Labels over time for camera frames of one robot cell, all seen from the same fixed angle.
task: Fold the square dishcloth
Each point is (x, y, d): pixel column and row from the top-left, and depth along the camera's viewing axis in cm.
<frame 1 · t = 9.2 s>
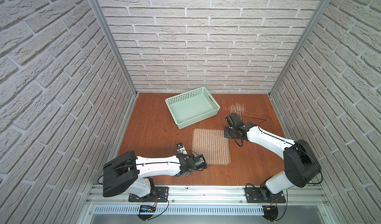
left hand: (191, 158, 84), fingers open
right hand: (224, 132, 90), fingers open
mint green perforated basket: (189, 107, 114), on the table
pink striped square dishcloth: (212, 144, 93), on the table

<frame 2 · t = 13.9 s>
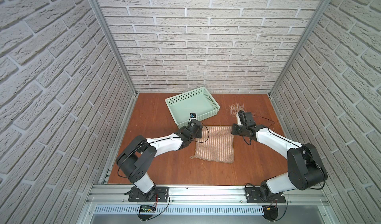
left hand: (197, 124, 91), fingers closed
right hand: (230, 128, 92), fingers closed
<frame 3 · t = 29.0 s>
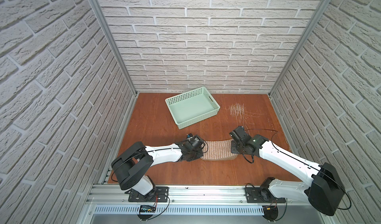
left hand: (201, 149, 88), fingers closed
right hand: (231, 148, 83), fingers closed
pink striped square dishcloth: (218, 149, 81), point 10 cm above the table
the other named things where they were.

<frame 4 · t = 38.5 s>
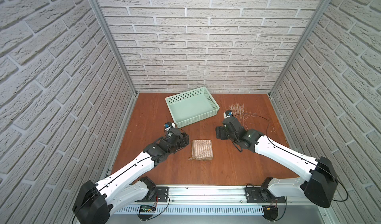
left hand: (184, 134, 80), fingers open
right hand: (218, 130, 80), fingers open
pink striped square dishcloth: (202, 149, 89), point 2 cm above the table
the other named things where they were.

